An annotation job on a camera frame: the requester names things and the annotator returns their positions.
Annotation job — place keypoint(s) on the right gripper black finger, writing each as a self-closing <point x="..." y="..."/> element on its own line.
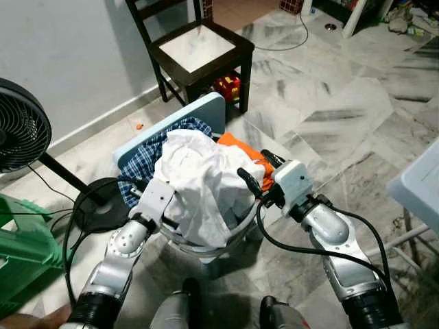
<point x="272" y="157"/>
<point x="250" y="184"/>

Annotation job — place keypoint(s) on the white garment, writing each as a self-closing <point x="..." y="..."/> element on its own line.
<point x="199" y="185"/>

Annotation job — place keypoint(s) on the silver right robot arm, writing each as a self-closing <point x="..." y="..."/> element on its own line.
<point x="343" y="260"/>

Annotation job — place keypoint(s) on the orange garment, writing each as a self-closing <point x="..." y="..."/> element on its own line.
<point x="240" y="147"/>

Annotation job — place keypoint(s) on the steel bucket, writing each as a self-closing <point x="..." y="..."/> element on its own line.
<point x="236" y="229"/>

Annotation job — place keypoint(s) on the blue plaid garment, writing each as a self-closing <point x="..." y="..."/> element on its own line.
<point x="140" y="161"/>

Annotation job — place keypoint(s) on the red toy truck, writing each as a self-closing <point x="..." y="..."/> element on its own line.
<point x="228" y="87"/>

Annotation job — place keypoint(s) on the left robot leg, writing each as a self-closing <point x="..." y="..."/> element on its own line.
<point x="177" y="305"/>

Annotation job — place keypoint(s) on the robot leg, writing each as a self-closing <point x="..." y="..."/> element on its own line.
<point x="177" y="305"/>
<point x="282" y="315"/>

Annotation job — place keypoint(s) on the light blue stool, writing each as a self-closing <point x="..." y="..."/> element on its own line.
<point x="199" y="110"/>

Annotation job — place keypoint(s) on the right robot leg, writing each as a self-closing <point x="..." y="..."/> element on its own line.
<point x="282" y="315"/>

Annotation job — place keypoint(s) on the dark wooden chair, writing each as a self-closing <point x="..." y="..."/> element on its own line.
<point x="202" y="49"/>

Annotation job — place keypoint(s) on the round floor drain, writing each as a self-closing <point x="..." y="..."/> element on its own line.
<point x="330" y="27"/>

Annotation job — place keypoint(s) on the green plastic stool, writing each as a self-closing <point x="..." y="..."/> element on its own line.
<point x="24" y="253"/>

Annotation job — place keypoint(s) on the white pipe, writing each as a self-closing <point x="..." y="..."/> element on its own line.
<point x="357" y="17"/>

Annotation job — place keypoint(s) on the black standing fan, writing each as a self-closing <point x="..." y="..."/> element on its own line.
<point x="20" y="123"/>

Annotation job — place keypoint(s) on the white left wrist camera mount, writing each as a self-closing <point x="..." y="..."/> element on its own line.
<point x="154" y="200"/>

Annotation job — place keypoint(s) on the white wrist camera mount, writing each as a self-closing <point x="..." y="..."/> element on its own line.
<point x="293" y="184"/>
<point x="154" y="200"/>

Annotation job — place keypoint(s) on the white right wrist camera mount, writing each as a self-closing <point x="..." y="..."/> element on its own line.
<point x="293" y="184"/>

